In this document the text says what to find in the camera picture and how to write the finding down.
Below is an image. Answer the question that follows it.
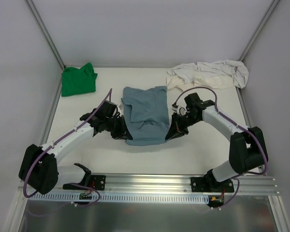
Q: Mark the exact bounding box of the blue t shirt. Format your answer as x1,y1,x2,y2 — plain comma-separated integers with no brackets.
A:
121,86,170,146

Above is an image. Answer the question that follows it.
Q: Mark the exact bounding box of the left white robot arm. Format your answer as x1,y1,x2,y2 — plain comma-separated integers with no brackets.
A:
18,101,132,194

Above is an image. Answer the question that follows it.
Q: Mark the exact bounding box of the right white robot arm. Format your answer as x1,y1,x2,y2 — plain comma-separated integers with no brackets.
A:
165,93,268,192

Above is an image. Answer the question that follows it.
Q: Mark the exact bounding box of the green t shirt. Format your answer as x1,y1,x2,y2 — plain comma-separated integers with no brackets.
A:
61,62,98,97

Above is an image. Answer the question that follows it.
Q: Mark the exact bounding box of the white t shirt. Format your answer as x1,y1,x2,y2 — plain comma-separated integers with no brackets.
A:
167,59,249,89

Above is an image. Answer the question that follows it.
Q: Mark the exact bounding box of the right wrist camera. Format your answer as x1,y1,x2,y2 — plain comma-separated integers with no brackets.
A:
172,103,187,116

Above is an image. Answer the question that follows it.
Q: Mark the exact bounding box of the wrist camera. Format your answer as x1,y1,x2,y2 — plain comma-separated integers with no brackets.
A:
117,104,123,114
172,103,187,116

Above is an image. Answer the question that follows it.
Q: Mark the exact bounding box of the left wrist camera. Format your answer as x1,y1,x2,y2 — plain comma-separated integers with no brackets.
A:
117,104,123,114

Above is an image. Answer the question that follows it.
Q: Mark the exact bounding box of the aluminium mounting rail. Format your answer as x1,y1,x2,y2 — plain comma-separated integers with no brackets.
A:
27,173,280,196

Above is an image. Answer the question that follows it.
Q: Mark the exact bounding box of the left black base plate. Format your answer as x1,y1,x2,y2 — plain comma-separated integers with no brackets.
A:
63,174,106,190

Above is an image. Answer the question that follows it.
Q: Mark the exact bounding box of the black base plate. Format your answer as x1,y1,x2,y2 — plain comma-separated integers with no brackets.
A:
190,176,234,193
63,174,106,190

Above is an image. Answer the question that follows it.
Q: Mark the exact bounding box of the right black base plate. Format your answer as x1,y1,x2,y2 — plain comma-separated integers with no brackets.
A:
190,176,234,193

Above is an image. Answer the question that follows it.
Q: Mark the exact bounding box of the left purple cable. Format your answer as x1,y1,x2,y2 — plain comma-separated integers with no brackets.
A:
23,88,113,206

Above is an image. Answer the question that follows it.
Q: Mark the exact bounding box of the slotted white cable duct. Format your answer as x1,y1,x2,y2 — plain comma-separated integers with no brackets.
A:
31,191,209,204

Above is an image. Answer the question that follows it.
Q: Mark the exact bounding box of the right aluminium frame post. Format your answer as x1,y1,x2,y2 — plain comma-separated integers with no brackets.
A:
239,0,281,62

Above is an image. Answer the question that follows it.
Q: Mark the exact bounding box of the aluminium frame post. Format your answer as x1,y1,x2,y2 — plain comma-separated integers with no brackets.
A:
24,0,66,70
239,0,281,62

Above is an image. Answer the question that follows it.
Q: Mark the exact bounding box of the left aluminium frame post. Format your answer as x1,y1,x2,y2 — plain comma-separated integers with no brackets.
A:
24,0,66,70

